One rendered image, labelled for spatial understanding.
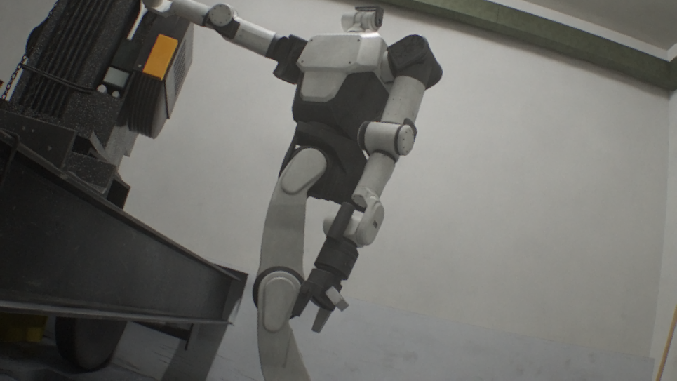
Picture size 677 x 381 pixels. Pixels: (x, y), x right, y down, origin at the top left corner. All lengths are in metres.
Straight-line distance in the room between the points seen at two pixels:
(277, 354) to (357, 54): 0.83
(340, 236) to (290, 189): 0.23
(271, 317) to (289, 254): 0.18
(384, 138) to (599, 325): 2.19
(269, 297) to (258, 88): 1.98
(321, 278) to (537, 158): 2.20
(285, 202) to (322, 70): 0.39
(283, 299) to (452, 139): 1.96
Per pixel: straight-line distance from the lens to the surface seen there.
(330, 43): 1.54
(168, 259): 1.77
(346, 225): 1.23
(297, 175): 1.38
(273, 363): 1.38
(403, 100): 1.40
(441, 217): 2.93
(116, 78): 2.02
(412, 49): 1.47
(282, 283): 1.32
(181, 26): 1.99
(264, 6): 3.43
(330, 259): 1.21
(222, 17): 1.71
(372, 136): 1.35
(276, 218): 1.38
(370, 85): 1.48
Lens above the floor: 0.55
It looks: 17 degrees up
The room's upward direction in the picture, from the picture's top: 15 degrees clockwise
